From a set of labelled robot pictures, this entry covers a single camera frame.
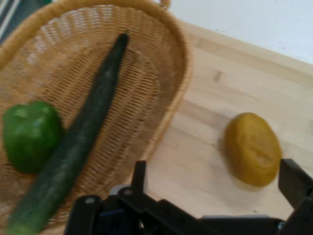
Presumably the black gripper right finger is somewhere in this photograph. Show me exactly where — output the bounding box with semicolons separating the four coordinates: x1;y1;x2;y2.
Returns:
278;158;313;235

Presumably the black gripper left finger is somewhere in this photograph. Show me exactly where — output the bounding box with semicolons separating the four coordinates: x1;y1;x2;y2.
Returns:
64;160;201;235

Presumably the orange bell pepper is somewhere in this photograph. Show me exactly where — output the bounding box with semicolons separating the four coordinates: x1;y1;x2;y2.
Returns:
224;112;283;188

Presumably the long dark green cucumber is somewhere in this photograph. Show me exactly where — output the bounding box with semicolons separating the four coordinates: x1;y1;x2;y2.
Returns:
4;33;130;235

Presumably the woven wicker basket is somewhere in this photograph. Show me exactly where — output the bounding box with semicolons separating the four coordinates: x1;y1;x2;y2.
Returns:
0;0;193;235

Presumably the green bell pepper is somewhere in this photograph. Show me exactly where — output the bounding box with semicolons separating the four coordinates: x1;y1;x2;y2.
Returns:
1;100;63;174

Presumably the bamboo cutting board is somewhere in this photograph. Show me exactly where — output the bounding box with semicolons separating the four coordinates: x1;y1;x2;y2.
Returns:
141;21;313;221

